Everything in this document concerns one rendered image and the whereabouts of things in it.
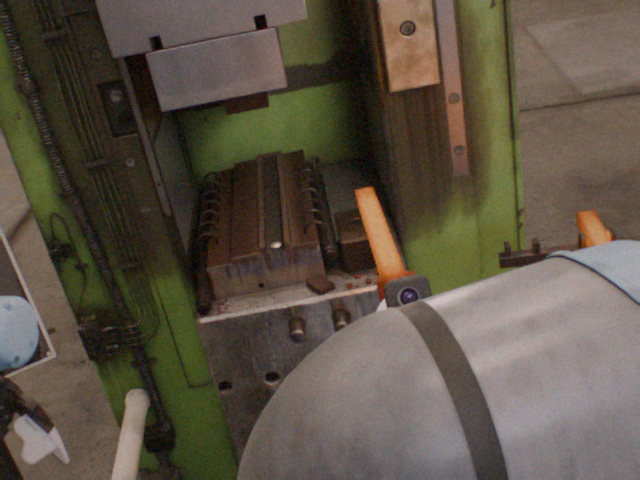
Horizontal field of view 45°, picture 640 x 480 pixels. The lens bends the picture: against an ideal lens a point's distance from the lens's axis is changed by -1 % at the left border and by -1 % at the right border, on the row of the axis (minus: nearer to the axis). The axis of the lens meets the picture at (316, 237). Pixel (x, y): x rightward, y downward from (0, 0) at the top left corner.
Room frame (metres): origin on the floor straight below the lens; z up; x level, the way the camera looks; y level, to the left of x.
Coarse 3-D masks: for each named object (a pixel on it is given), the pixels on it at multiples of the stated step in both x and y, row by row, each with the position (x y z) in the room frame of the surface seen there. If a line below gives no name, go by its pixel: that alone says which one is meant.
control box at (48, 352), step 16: (0, 240) 1.12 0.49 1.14; (0, 256) 1.10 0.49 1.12; (0, 272) 1.09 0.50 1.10; (16, 272) 1.09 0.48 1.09; (0, 288) 1.07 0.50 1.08; (16, 288) 1.08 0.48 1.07; (32, 304) 1.07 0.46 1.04; (48, 336) 1.05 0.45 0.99; (48, 352) 1.03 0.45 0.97; (16, 368) 1.01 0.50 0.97
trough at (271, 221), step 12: (276, 156) 1.57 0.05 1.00; (264, 168) 1.54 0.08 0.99; (276, 168) 1.53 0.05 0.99; (264, 180) 1.48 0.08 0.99; (276, 180) 1.47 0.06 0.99; (264, 192) 1.42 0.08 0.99; (276, 192) 1.41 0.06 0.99; (264, 204) 1.36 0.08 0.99; (276, 204) 1.36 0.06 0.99; (264, 216) 1.30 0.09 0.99; (276, 216) 1.31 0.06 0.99; (264, 228) 1.24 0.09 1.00; (276, 228) 1.26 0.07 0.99; (276, 240) 1.21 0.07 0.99
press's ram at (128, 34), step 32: (96, 0) 1.18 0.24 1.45; (128, 0) 1.18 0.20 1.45; (160, 0) 1.17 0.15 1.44; (192, 0) 1.17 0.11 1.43; (224, 0) 1.17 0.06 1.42; (256, 0) 1.17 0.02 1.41; (288, 0) 1.17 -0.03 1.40; (128, 32) 1.18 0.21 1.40; (160, 32) 1.17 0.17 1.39; (192, 32) 1.17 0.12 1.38; (224, 32) 1.17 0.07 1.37
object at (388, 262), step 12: (360, 192) 1.07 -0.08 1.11; (372, 192) 1.06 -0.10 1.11; (360, 204) 1.03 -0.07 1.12; (372, 204) 1.02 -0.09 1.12; (372, 216) 0.98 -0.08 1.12; (372, 228) 0.94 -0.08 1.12; (384, 228) 0.93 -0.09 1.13; (372, 240) 0.90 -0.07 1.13; (384, 240) 0.89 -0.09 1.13; (372, 252) 0.90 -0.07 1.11; (384, 252) 0.86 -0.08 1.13; (396, 252) 0.85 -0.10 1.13; (384, 264) 0.82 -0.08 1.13; (396, 264) 0.82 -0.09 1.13; (384, 276) 0.78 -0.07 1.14; (396, 276) 0.78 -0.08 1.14
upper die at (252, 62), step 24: (264, 24) 1.20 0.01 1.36; (192, 48) 1.17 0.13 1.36; (216, 48) 1.17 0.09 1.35; (240, 48) 1.17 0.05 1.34; (264, 48) 1.17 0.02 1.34; (168, 72) 1.17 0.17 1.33; (192, 72) 1.17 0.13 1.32; (216, 72) 1.17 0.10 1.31; (240, 72) 1.17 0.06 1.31; (264, 72) 1.17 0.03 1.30; (168, 96) 1.17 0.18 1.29; (192, 96) 1.17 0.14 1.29; (216, 96) 1.17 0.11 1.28
